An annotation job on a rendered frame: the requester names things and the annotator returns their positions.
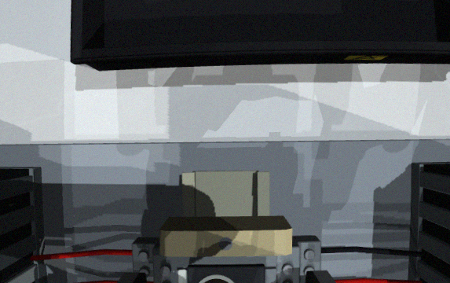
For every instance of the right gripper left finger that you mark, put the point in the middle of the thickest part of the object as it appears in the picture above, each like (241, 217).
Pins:
(132, 277)

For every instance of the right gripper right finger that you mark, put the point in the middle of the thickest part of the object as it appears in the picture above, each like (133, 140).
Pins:
(318, 276)

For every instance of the black parts tray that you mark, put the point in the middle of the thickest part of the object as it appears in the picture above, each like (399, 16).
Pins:
(216, 32)

